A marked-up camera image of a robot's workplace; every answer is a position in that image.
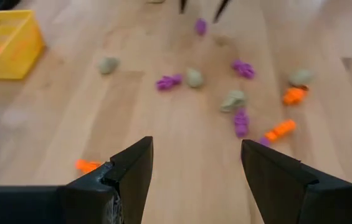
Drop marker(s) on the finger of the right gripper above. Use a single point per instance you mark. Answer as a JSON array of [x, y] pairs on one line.
[[182, 6], [220, 11]]

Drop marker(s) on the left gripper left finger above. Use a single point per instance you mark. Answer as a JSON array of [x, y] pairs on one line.
[[69, 205]]

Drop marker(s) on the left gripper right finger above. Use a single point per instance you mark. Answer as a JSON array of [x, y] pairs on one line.
[[288, 202]]

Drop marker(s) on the yellow plastic basket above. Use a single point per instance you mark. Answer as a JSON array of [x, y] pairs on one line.
[[7, 67]]

